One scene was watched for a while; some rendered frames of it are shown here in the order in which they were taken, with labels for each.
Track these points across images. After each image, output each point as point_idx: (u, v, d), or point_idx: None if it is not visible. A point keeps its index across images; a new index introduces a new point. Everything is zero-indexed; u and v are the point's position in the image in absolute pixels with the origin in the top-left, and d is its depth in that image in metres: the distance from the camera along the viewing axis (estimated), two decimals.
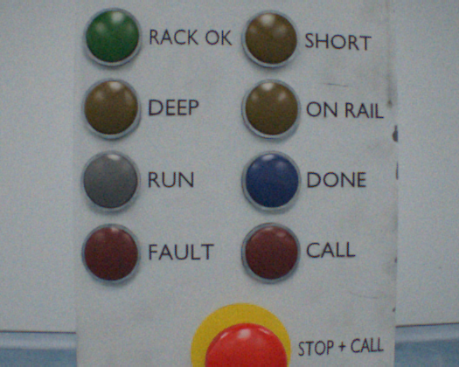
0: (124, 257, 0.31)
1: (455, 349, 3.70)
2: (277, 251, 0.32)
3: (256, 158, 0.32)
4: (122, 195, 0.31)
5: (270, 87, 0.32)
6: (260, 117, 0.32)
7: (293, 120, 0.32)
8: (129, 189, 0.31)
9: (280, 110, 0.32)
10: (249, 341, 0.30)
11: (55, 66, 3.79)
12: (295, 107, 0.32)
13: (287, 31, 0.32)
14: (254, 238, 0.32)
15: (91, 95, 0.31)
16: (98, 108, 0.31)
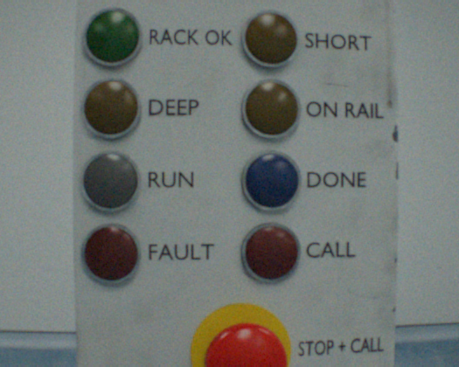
0: (124, 257, 0.31)
1: (455, 349, 3.70)
2: (277, 251, 0.32)
3: (256, 158, 0.32)
4: (122, 195, 0.31)
5: (270, 87, 0.32)
6: (260, 117, 0.32)
7: (293, 120, 0.32)
8: (129, 189, 0.31)
9: (280, 110, 0.32)
10: (249, 341, 0.30)
11: (55, 66, 3.79)
12: (295, 107, 0.32)
13: (287, 31, 0.32)
14: (254, 238, 0.32)
15: (91, 95, 0.31)
16: (98, 108, 0.31)
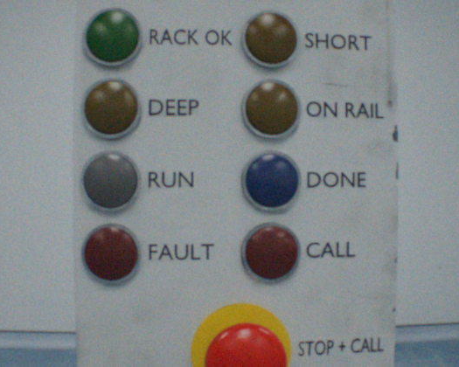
0: (124, 257, 0.31)
1: (455, 349, 3.70)
2: (277, 251, 0.32)
3: (256, 158, 0.32)
4: (122, 195, 0.31)
5: (270, 87, 0.32)
6: (260, 117, 0.32)
7: (293, 120, 0.32)
8: (129, 189, 0.31)
9: (280, 110, 0.32)
10: (249, 341, 0.30)
11: (55, 66, 3.79)
12: (295, 107, 0.32)
13: (287, 31, 0.32)
14: (254, 238, 0.32)
15: (91, 95, 0.31)
16: (98, 108, 0.31)
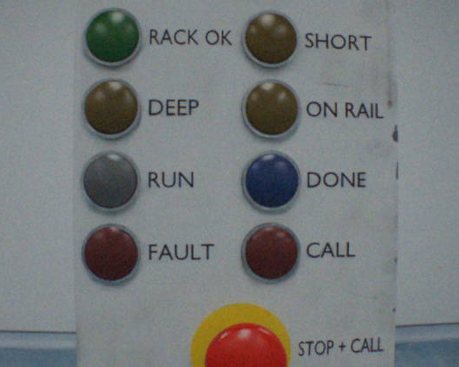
0: (124, 257, 0.31)
1: (455, 349, 3.70)
2: (277, 251, 0.32)
3: (256, 158, 0.32)
4: (122, 195, 0.31)
5: (270, 87, 0.32)
6: (260, 117, 0.32)
7: (293, 120, 0.32)
8: (129, 189, 0.31)
9: (280, 110, 0.32)
10: (249, 341, 0.30)
11: (55, 66, 3.79)
12: (295, 107, 0.32)
13: (287, 31, 0.32)
14: (254, 238, 0.32)
15: (91, 95, 0.31)
16: (98, 108, 0.31)
